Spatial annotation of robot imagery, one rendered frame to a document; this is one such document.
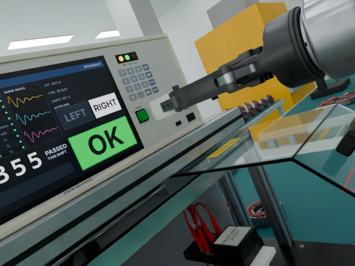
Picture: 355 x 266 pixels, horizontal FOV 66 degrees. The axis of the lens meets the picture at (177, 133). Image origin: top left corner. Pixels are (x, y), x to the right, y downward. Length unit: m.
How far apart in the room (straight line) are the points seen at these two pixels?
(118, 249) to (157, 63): 0.34
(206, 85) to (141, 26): 4.23
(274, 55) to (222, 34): 3.88
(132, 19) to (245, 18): 1.71
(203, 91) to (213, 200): 0.49
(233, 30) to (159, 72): 3.55
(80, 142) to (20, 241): 0.15
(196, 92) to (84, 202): 0.20
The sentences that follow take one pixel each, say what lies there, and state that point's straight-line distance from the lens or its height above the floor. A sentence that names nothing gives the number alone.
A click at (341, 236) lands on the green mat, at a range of 0.77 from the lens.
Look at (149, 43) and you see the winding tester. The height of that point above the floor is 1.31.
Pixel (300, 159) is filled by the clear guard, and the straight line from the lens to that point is 0.36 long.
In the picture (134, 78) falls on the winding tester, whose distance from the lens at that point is 0.50.
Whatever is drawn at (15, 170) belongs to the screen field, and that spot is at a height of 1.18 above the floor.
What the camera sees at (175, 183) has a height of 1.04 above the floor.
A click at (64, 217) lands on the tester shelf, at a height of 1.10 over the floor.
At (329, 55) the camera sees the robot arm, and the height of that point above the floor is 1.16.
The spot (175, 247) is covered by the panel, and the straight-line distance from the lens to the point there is 0.67.
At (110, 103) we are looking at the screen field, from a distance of 0.46.
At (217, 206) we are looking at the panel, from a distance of 0.78.
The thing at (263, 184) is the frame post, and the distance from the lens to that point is 0.66.
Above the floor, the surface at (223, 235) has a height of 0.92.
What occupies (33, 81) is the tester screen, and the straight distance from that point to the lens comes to 0.42.
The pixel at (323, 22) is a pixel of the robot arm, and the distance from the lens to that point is 0.27.
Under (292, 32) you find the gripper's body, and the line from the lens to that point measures 0.28.
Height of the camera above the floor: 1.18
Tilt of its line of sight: 6 degrees down
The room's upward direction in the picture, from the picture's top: 23 degrees counter-clockwise
